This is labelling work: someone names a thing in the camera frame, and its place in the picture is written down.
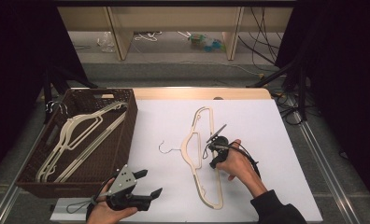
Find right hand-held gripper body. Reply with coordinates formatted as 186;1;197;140
206;124;235;158

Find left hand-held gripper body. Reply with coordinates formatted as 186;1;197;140
107;164;153;212

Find brown woven basket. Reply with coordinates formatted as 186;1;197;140
15;88;139;199

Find cream plastic clothes hanger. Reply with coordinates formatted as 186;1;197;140
44;100;128;184
35;100;130;184
158;106;224;210

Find person's right hand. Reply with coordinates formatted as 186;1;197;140
216;139;268;198

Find person's left hand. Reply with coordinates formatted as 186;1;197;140
85;177;139;224

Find white table sheet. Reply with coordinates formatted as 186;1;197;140
50;99;324;223

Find black stand legs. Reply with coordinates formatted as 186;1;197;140
247;60;309;121
42;65;99;125

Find colourful plastic toys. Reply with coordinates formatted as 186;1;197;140
188;33;226;53

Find beige wooden shelf unit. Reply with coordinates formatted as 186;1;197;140
57;7;294;62

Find clear plastic bag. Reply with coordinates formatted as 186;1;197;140
96;31;116;53

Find grey looped gripper cable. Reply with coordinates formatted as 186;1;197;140
65;198;97;215

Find tangle of black floor cables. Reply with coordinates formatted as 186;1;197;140
270;89;305;126

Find white floor cable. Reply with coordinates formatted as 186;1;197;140
133;43;265;77

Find metal floor rail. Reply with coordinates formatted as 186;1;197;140
0;123;48;224
285;95;363;224

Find bundle of black hanging cables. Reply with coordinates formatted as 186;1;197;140
237;7;284;67

